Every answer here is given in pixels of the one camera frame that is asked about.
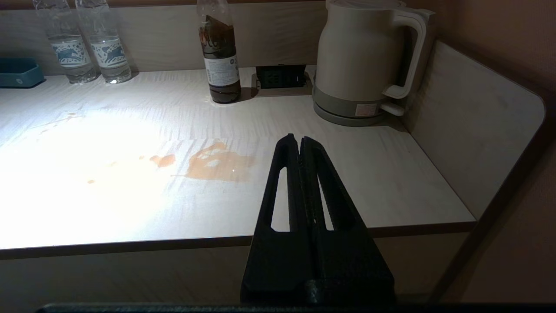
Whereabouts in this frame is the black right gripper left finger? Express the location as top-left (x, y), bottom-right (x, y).
top-left (241, 133), bottom-right (314, 304)

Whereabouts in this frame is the dark drink bottle white label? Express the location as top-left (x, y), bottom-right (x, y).
top-left (196, 0), bottom-right (242, 104)

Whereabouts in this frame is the grey kettle base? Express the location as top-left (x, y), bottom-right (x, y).
top-left (313, 83), bottom-right (407, 127)

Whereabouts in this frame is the beige electric kettle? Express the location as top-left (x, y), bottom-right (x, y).
top-left (314, 0), bottom-right (436, 117)

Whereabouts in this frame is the black recessed table socket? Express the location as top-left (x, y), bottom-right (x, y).
top-left (255, 64), bottom-right (307, 90)

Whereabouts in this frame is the small blue plastic tray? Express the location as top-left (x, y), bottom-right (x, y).
top-left (0, 58), bottom-right (45, 89)

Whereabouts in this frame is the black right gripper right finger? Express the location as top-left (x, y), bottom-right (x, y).
top-left (301, 136), bottom-right (396, 304)

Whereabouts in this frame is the clear water bottle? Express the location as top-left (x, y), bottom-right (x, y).
top-left (75, 0), bottom-right (132, 84)
top-left (33, 0), bottom-right (97, 84)

